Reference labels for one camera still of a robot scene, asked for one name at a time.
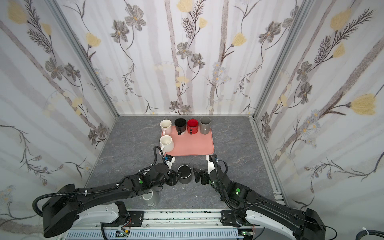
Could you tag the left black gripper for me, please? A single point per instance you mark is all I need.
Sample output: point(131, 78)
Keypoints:
point(173, 178)

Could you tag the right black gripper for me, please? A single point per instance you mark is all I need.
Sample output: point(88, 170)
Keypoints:
point(205, 177)

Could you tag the black interior steel mug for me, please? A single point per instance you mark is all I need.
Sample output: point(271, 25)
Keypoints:
point(185, 172)

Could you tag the white ribbed upside-down mug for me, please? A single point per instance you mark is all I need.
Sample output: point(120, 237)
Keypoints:
point(167, 144)

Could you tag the pale pink mug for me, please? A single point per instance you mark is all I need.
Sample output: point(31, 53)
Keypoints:
point(166, 127)

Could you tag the dark mug white base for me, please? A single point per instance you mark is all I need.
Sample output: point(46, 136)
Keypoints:
point(181, 126)

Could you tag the red mug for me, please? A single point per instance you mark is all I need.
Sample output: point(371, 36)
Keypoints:
point(192, 126)

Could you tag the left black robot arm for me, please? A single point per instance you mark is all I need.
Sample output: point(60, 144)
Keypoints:
point(61, 209)

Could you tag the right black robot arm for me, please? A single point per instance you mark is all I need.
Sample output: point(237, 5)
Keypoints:
point(250, 208)

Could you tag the small grey mug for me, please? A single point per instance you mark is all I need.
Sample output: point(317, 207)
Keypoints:
point(151, 199)

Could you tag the pink rectangular tray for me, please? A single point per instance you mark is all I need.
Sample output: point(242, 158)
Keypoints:
point(191, 145)

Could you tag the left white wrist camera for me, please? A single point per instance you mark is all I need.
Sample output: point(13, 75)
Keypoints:
point(169, 160)

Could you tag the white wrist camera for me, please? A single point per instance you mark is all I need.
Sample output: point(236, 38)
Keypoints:
point(211, 160)
point(169, 160)

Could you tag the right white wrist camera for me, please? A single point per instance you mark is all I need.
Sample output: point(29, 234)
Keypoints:
point(211, 160)

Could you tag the aluminium mounting rail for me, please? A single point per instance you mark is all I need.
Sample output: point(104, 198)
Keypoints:
point(113, 217)

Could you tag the white perforated cable duct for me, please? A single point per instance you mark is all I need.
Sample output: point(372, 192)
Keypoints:
point(154, 234)

